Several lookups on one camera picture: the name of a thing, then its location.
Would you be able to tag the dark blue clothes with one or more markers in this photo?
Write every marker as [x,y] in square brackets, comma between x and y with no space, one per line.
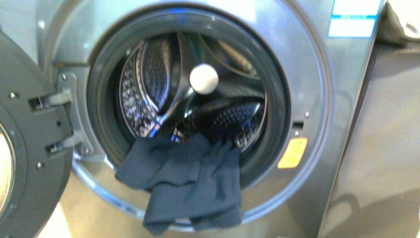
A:
[195,179]

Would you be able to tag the grey front-load washing machine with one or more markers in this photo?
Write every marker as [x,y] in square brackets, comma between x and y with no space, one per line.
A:
[126,65]

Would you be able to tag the round washing machine door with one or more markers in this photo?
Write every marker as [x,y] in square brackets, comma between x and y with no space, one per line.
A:
[39,172]

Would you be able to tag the grey ball in drum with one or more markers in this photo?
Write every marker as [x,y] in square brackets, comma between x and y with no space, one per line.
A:
[203,79]

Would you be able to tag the orange warning sticker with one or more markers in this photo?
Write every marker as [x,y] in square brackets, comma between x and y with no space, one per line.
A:
[293,153]

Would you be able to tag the blue white energy label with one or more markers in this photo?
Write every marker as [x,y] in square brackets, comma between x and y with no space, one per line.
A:
[354,18]

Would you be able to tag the grey cabinet beside washer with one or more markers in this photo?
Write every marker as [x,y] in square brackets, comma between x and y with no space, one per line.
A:
[377,190]

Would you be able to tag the white cloth on cabinet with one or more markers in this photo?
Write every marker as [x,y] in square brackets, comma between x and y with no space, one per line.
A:
[399,23]

